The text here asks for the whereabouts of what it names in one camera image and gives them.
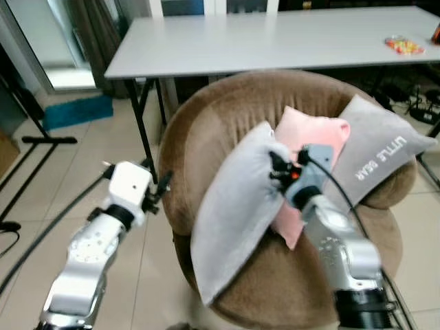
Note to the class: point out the plain grey pillow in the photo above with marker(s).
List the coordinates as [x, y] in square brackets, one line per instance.
[237, 206]

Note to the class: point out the grey folding table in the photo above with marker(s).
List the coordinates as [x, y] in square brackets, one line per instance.
[261, 41]

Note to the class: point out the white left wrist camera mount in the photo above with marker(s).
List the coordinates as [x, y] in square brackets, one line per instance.
[128, 185]

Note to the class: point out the dark curtain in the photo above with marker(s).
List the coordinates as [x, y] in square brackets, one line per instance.
[96, 41]

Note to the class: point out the pink pillow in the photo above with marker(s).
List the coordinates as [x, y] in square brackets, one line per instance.
[309, 130]

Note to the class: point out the grey little bear pillow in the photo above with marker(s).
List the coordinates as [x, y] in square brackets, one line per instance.
[378, 144]

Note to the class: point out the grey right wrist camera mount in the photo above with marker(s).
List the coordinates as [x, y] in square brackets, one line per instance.
[313, 175]

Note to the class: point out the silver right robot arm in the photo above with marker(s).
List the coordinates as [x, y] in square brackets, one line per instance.
[344, 254]

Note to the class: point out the black metal stand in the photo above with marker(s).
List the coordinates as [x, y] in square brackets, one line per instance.
[41, 139]

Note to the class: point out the blue floor mat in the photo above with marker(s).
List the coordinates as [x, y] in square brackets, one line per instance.
[77, 112]

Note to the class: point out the orange yellow snack pack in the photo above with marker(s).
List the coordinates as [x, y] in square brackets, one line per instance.
[404, 46]

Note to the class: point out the orange black device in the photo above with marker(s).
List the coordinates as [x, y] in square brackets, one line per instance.
[436, 34]

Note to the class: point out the brown cardboard box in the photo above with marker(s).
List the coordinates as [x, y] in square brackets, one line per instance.
[8, 155]

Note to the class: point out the white framed glass door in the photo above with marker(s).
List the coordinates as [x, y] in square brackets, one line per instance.
[48, 41]

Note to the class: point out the brown round sofa chair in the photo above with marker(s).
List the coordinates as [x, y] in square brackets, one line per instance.
[227, 103]

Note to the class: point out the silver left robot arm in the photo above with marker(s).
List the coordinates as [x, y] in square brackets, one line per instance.
[86, 261]

